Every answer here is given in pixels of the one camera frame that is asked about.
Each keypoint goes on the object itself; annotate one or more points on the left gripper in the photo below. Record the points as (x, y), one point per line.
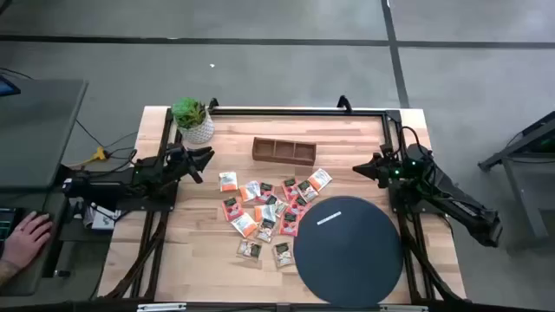
(180, 167)

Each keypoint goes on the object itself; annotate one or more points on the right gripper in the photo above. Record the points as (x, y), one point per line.
(388, 171)

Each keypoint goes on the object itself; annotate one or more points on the red tea packet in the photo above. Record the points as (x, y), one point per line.
(233, 210)
(265, 195)
(289, 190)
(299, 207)
(289, 225)

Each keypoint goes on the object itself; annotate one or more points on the clear tea packet dark label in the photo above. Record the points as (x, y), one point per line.
(265, 231)
(307, 191)
(277, 206)
(283, 255)

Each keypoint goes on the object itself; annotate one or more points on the brown packet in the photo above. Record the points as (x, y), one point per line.
(249, 250)

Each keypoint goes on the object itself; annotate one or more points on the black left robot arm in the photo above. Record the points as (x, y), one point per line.
(108, 186)

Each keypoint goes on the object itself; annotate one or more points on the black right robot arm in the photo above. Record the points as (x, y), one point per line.
(451, 199)

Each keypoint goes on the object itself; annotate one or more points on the person's forearm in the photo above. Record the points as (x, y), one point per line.
(6, 273)

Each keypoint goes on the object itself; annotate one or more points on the succulent in white patterned pot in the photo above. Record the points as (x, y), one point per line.
(197, 130)

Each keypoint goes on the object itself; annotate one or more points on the white label strip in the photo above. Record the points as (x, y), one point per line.
(329, 218)

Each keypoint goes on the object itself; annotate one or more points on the wooden three-compartment tray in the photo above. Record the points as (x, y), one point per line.
(284, 161)

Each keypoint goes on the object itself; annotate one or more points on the round dark blue placemat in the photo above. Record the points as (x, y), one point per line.
(349, 260)

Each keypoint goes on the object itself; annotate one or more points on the yellow power plug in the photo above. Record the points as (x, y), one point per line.
(100, 154)

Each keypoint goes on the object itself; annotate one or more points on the white labelled box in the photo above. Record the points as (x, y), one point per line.
(103, 221)

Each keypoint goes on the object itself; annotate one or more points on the grey metal workbench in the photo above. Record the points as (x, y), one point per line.
(526, 203)

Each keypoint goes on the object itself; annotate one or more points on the grey desk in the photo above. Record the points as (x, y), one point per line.
(39, 134)

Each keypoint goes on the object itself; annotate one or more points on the person's hand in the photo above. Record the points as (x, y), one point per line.
(26, 238)

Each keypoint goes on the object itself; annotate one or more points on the backlit keyboard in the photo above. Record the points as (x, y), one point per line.
(5, 221)

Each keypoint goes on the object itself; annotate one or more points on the small display screen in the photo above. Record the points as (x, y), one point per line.
(6, 88)

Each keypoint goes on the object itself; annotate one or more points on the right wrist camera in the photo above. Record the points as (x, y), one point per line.
(387, 150)

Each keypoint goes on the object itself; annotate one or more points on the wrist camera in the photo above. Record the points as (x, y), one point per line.
(175, 151)
(387, 150)

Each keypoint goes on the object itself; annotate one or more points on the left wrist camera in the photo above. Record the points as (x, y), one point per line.
(175, 151)

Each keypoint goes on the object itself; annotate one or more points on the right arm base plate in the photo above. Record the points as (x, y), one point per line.
(403, 204)

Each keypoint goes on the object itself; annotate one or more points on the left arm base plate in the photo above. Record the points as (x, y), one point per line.
(147, 204)

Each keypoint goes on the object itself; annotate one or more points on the black aluminium table frame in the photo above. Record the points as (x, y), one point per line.
(303, 112)

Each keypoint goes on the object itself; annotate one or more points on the silver metal bracket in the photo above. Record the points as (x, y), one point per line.
(403, 308)
(160, 307)

